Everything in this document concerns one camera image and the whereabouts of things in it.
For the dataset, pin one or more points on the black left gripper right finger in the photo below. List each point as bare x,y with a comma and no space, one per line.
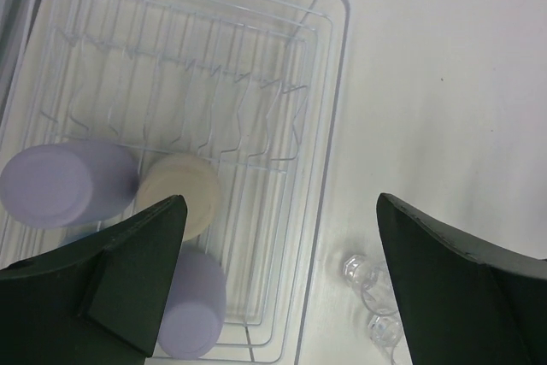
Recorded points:
462,300

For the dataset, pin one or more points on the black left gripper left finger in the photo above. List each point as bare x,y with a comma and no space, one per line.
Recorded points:
97,300

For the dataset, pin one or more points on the blue plastic cup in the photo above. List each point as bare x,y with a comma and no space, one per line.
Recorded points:
73,237

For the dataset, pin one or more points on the clear plastic cup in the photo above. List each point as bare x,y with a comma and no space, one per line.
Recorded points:
385,327
366,277

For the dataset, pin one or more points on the lilac plastic cup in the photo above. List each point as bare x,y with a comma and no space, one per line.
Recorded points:
68,184
195,311

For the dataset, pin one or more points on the beige plastic cup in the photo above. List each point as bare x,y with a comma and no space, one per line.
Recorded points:
192,178

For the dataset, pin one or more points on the white wire dish rack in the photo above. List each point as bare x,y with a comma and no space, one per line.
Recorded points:
250,86

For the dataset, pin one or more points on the aluminium frame rail left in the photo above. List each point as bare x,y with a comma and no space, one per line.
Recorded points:
12,22

